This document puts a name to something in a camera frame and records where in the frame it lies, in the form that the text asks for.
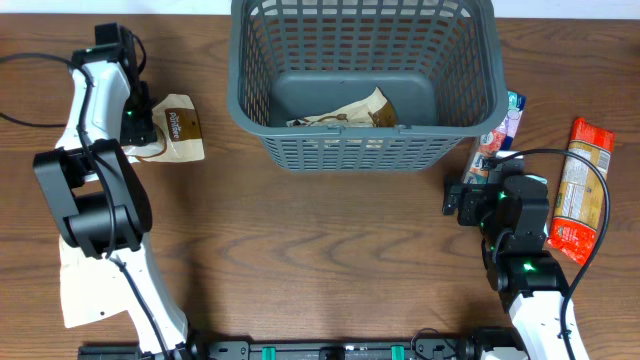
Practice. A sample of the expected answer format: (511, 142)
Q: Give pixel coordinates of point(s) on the brown snack bag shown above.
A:
(374, 111)

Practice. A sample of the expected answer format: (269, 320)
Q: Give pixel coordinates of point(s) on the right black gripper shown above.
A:
(471, 197)

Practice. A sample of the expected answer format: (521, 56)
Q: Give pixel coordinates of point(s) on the Kleenex pocket tissue multipack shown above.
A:
(499, 139)

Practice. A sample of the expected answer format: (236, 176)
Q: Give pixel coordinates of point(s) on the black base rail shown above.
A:
(427, 344)

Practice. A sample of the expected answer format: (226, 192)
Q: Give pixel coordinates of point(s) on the brown Partake cookie bag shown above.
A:
(179, 136)

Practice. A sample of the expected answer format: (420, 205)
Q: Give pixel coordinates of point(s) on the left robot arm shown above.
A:
(96, 199)

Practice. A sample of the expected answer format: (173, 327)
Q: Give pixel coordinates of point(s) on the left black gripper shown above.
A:
(142, 128)

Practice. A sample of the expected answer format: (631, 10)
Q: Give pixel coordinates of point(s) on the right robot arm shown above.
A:
(529, 281)

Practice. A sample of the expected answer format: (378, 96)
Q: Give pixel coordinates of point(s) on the red orange biscuit package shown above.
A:
(580, 195)

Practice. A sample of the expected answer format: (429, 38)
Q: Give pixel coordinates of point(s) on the plain beige pouch bag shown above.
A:
(90, 289)

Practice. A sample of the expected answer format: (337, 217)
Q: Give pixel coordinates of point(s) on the grey plastic slatted basket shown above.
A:
(438, 62)

